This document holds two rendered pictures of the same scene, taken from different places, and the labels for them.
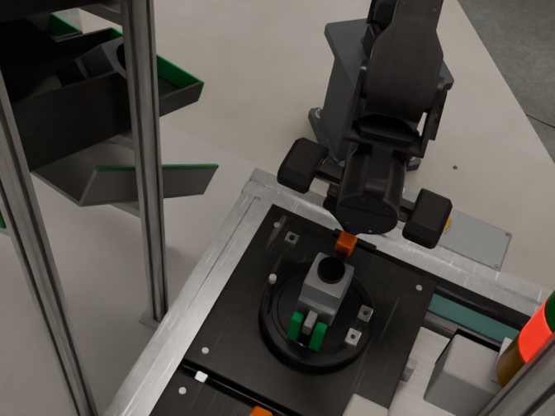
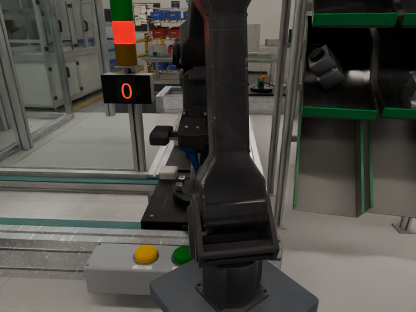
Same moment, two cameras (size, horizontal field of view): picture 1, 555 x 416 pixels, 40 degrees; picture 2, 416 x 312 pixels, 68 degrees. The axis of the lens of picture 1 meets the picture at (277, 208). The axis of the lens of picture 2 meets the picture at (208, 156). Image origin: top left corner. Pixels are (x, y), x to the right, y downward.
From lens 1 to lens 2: 1.20 m
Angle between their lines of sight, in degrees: 101
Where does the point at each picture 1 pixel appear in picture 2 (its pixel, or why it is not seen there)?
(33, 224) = (281, 39)
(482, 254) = (109, 247)
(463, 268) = (123, 236)
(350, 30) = (288, 303)
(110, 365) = not seen: hidden behind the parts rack
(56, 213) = (371, 246)
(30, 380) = not seen: hidden behind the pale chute
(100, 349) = (288, 209)
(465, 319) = (121, 223)
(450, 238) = (132, 249)
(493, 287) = (103, 233)
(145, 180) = (290, 109)
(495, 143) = not seen: outside the picture
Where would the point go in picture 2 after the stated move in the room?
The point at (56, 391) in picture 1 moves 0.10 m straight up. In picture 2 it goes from (290, 197) to (293, 167)
